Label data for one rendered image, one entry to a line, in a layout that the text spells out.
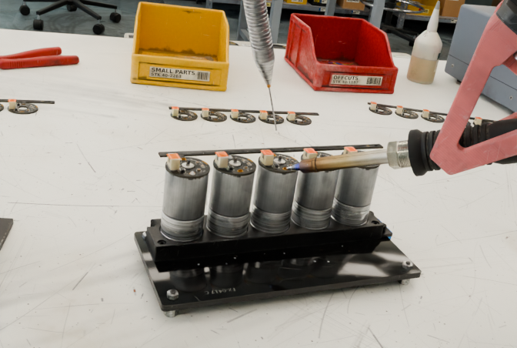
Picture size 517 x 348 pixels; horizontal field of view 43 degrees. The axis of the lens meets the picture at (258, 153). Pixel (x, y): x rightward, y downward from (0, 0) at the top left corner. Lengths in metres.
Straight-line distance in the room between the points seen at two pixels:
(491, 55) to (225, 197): 0.16
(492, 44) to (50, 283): 0.25
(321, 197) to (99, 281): 0.14
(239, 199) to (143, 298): 0.08
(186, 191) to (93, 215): 0.10
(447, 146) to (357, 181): 0.09
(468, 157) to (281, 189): 0.11
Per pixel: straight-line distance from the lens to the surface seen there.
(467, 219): 0.51
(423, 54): 0.82
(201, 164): 0.37
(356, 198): 0.41
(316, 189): 0.39
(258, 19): 0.32
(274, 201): 0.38
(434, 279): 0.43
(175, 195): 0.36
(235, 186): 0.36
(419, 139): 0.34
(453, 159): 0.33
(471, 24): 0.85
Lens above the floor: 0.97
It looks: 24 degrees down
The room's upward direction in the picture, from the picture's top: 8 degrees clockwise
